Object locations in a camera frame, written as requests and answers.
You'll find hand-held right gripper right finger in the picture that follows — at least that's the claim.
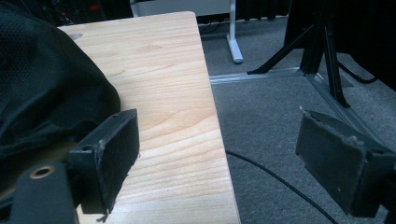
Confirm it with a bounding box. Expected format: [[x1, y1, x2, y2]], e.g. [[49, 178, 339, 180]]
[[295, 110, 396, 218]]

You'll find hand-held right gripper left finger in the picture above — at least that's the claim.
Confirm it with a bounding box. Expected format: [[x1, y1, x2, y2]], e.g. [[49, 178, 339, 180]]
[[61, 108, 141, 216]]

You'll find black mesh cloth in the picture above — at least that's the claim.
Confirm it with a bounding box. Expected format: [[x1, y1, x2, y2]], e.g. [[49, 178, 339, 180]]
[[0, 1, 121, 162]]

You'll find black metal stand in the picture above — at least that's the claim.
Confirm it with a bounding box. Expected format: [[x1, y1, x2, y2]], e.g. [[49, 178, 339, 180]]
[[247, 0, 351, 108]]

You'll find black curtain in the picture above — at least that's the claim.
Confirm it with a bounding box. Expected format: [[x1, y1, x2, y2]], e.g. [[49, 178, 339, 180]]
[[283, 0, 396, 92]]

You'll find white desk leg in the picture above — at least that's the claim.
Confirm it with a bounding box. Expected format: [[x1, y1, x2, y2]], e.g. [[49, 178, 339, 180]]
[[226, 0, 245, 65]]

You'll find aluminium floor rail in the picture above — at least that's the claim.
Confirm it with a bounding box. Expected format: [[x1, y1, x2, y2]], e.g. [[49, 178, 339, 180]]
[[208, 66, 382, 147]]

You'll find thin black floor cable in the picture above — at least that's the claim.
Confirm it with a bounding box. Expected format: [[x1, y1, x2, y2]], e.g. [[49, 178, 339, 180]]
[[337, 61, 379, 85]]

